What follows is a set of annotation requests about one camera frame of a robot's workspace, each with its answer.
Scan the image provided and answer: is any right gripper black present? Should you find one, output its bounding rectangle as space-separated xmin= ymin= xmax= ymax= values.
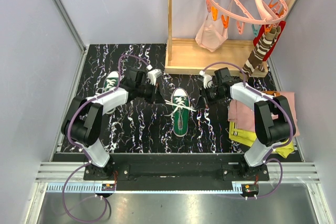
xmin=195 ymin=86 xmax=226 ymax=111

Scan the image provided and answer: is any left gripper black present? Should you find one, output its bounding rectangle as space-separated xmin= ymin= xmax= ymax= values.
xmin=135 ymin=81 xmax=165 ymax=104

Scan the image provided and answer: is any green sneaker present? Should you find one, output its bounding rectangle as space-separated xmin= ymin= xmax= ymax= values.
xmin=171 ymin=88 xmax=190 ymax=137
xmin=96 ymin=71 xmax=126 ymax=115

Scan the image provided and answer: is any white lace of sneaker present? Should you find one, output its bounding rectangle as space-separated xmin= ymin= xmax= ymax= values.
xmin=165 ymin=96 xmax=196 ymax=116

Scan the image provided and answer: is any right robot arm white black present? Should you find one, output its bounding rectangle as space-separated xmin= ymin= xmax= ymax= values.
xmin=196 ymin=68 xmax=296 ymax=180

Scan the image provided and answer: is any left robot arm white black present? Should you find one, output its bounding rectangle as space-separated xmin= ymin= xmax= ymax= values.
xmin=61 ymin=69 xmax=165 ymax=180

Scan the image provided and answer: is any pink shirt with pixel character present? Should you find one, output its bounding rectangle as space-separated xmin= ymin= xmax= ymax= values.
xmin=228 ymin=91 xmax=300 ymax=136

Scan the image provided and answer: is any yellow folded garment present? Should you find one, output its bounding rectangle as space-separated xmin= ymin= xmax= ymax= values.
xmin=229 ymin=122 xmax=295 ymax=158

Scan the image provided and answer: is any pink mesh laundry bag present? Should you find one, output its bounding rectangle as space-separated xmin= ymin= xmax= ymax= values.
xmin=195 ymin=6 xmax=229 ymax=52

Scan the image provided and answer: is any red cloth on hanger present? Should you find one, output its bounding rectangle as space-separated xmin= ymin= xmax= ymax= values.
xmin=253 ymin=21 xmax=286 ymax=61

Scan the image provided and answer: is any brown white striped sock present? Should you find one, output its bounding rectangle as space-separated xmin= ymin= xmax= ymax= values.
xmin=238 ymin=25 xmax=282 ymax=82

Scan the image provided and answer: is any pink round clothes peg hanger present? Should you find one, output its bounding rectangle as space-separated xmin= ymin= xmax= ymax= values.
xmin=206 ymin=0 xmax=289 ymax=35

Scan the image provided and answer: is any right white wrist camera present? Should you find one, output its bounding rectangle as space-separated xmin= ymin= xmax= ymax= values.
xmin=199 ymin=70 xmax=213 ymax=89

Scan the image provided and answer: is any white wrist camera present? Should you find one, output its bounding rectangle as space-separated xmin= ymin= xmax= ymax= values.
xmin=199 ymin=70 xmax=213 ymax=89
xmin=146 ymin=65 xmax=163 ymax=86

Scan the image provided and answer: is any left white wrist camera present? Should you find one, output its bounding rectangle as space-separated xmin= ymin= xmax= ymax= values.
xmin=146 ymin=65 xmax=163 ymax=86

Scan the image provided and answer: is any wooden drying rack frame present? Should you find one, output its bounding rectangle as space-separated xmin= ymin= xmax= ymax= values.
xmin=164 ymin=0 xmax=314 ymax=78

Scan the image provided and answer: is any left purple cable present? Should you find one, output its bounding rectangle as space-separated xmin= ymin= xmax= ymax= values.
xmin=61 ymin=54 xmax=153 ymax=221

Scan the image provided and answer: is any purple cable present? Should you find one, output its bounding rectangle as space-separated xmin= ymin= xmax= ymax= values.
xmin=200 ymin=62 xmax=294 ymax=200
xmin=61 ymin=54 xmax=153 ymax=221

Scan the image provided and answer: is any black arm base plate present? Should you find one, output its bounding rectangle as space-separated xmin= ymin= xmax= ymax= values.
xmin=83 ymin=163 xmax=270 ymax=182

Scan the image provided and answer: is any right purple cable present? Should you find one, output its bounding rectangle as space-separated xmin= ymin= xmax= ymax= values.
xmin=200 ymin=62 xmax=294 ymax=200

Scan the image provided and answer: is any aluminium rail frame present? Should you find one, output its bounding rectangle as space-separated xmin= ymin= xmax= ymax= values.
xmin=36 ymin=162 xmax=320 ymax=195

